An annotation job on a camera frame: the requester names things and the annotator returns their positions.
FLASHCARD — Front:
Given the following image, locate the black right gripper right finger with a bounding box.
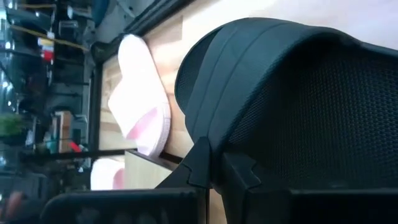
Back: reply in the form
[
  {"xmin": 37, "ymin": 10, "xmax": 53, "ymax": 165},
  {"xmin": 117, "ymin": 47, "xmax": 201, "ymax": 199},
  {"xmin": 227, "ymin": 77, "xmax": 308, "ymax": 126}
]
[{"xmin": 214, "ymin": 151, "xmax": 398, "ymax": 224}]

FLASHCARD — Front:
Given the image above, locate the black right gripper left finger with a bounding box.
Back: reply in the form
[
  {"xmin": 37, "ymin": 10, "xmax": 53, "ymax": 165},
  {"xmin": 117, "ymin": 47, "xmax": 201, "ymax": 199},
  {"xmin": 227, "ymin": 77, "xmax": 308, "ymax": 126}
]
[{"xmin": 40, "ymin": 136, "xmax": 214, "ymax": 224}]

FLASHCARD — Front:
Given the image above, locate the pink slide sandal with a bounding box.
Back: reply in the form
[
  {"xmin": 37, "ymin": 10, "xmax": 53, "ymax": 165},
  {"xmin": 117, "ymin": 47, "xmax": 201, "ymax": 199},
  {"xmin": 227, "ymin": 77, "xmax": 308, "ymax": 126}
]
[
  {"xmin": 107, "ymin": 33, "xmax": 172, "ymax": 157},
  {"xmin": 90, "ymin": 157, "xmax": 126, "ymax": 191}
]

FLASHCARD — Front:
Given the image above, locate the black slide sandal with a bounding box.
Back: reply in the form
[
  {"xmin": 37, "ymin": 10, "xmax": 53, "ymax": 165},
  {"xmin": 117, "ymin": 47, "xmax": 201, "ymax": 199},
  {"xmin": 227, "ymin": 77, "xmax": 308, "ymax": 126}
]
[{"xmin": 174, "ymin": 17, "xmax": 398, "ymax": 191}]

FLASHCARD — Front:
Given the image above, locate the dark background storage rack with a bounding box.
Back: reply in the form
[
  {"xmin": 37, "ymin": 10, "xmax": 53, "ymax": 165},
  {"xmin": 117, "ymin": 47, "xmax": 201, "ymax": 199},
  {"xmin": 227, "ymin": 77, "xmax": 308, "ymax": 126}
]
[{"xmin": 0, "ymin": 0, "xmax": 94, "ymax": 190}]

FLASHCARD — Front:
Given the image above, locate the blurry green room plant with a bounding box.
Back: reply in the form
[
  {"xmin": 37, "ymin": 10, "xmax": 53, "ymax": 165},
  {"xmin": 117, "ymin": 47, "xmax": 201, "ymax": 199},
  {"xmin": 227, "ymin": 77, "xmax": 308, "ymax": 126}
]
[{"xmin": 0, "ymin": 112, "xmax": 27, "ymax": 146}]

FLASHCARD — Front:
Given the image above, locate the wood shelf black metal frame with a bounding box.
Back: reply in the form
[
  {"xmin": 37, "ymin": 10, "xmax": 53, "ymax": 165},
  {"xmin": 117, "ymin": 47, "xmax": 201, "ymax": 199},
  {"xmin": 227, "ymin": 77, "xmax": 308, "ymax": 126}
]
[{"xmin": 88, "ymin": 58, "xmax": 187, "ymax": 191}]

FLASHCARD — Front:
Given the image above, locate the black aluminium table frame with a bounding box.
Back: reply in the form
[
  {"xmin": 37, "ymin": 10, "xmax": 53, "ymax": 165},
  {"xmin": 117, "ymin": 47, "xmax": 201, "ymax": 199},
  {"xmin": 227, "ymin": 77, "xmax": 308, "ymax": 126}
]
[{"xmin": 90, "ymin": 0, "xmax": 195, "ymax": 65}]

